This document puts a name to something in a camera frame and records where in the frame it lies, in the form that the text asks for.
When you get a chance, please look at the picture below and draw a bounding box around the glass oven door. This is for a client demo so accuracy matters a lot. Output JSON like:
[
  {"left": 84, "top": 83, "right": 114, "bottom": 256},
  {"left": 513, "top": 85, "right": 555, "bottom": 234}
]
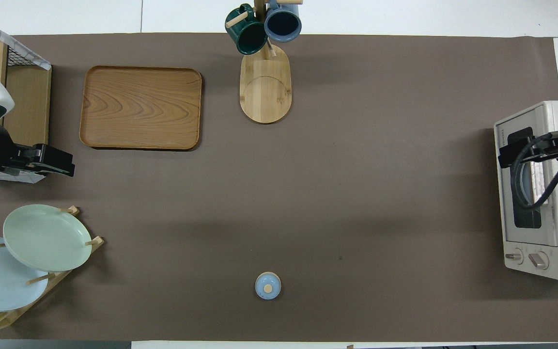
[{"left": 494, "top": 109, "right": 558, "bottom": 248}]

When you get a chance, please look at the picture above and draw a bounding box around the wooden plate rack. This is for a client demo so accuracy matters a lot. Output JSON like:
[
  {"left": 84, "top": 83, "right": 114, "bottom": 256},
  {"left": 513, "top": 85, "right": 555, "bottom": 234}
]
[{"left": 0, "top": 206, "right": 105, "bottom": 333}]

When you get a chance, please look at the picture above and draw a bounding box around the pale green plate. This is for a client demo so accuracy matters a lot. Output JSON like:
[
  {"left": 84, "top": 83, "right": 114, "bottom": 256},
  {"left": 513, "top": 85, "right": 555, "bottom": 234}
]
[{"left": 3, "top": 204, "right": 93, "bottom": 272}]

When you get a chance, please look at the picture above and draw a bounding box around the small blue knobbed lid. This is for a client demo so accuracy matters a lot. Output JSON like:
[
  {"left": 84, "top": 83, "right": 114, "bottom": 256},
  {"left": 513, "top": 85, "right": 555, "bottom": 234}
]
[{"left": 255, "top": 271, "right": 282, "bottom": 300}]

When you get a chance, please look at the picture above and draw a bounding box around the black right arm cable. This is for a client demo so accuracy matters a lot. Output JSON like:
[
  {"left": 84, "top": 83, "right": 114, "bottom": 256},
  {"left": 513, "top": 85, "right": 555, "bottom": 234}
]
[{"left": 511, "top": 133, "right": 558, "bottom": 210}]

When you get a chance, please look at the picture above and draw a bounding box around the brown table mat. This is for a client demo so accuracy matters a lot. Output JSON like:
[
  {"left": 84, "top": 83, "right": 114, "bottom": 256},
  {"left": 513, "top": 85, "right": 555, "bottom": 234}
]
[{"left": 0, "top": 33, "right": 558, "bottom": 342}]

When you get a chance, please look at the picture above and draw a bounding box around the wooden mug tree stand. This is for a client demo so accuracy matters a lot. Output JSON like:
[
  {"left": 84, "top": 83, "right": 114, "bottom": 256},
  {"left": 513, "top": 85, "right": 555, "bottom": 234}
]
[{"left": 225, "top": 0, "right": 304, "bottom": 125}]

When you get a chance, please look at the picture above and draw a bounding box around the blue mug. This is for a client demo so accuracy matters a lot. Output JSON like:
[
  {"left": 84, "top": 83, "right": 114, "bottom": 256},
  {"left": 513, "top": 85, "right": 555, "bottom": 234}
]
[{"left": 264, "top": 0, "right": 303, "bottom": 43}]

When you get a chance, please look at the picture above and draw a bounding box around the wooden serving tray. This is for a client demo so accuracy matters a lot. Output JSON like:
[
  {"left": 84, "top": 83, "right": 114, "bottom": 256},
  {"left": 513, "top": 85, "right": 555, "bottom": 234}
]
[{"left": 79, "top": 66, "right": 203, "bottom": 151}]

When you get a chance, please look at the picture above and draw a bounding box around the wire and wood shelf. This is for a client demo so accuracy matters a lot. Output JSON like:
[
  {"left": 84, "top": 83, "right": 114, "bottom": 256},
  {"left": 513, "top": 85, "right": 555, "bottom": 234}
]
[{"left": 0, "top": 11, "right": 52, "bottom": 184}]

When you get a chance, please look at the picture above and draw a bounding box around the dark green mug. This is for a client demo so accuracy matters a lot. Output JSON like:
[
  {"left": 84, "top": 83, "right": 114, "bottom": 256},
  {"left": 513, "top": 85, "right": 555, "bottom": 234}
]
[{"left": 225, "top": 4, "right": 268, "bottom": 55}]

